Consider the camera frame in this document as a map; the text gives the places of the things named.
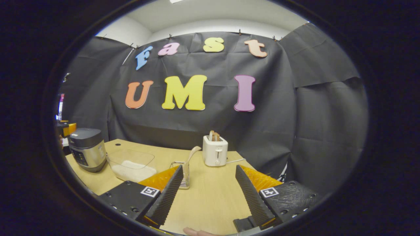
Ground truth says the clear plastic container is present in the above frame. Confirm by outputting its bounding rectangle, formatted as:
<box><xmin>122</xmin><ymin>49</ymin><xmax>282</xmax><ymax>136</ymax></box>
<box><xmin>107</xmin><ymin>149</ymin><xmax>157</xmax><ymax>183</ymax></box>

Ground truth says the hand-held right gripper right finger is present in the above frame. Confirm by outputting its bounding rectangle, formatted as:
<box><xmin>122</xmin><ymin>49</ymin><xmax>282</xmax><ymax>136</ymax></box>
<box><xmin>235</xmin><ymin>165</ymin><xmax>320</xmax><ymax>230</ymax></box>

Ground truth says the silver rice cooker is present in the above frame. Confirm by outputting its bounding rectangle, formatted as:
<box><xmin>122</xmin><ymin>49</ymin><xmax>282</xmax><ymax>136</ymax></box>
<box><xmin>68</xmin><ymin>128</ymin><xmax>107</xmax><ymax>173</ymax></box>

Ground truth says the wooden spoon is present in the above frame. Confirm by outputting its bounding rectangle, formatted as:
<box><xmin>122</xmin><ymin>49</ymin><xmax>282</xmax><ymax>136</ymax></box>
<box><xmin>185</xmin><ymin>146</ymin><xmax>202</xmax><ymax>165</ymax></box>

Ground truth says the white toaster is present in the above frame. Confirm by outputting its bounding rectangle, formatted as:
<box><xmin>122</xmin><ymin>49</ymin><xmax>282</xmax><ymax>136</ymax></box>
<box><xmin>202</xmin><ymin>135</ymin><xmax>228</xmax><ymax>167</ymax></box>

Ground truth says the white rice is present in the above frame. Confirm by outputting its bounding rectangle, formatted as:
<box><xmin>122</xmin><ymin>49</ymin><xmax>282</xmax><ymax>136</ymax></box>
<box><xmin>112</xmin><ymin>160</ymin><xmax>157</xmax><ymax>183</ymax></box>

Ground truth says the metal chopstick holder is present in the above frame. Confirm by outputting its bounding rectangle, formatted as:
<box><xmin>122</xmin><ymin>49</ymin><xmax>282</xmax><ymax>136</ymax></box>
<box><xmin>170</xmin><ymin>161</ymin><xmax>191</xmax><ymax>189</ymax></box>

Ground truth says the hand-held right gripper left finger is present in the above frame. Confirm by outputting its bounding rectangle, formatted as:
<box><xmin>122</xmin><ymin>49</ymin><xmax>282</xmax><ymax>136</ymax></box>
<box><xmin>98</xmin><ymin>165</ymin><xmax>184</xmax><ymax>229</ymax></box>

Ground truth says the computer monitor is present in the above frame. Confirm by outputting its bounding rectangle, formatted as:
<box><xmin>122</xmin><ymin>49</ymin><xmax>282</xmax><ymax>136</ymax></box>
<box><xmin>57</xmin><ymin>93</ymin><xmax>65</xmax><ymax>121</ymax></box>

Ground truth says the black backdrop cloth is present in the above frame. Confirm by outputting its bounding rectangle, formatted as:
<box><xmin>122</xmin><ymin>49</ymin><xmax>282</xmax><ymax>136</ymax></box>
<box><xmin>59</xmin><ymin>23</ymin><xmax>369</xmax><ymax>194</ymax></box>

